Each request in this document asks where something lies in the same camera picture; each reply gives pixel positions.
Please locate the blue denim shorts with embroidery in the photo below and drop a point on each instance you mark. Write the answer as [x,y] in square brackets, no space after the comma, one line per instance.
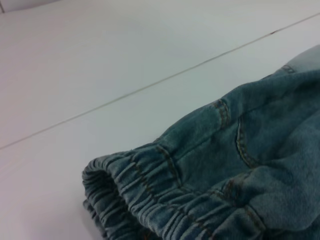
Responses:
[225,162]

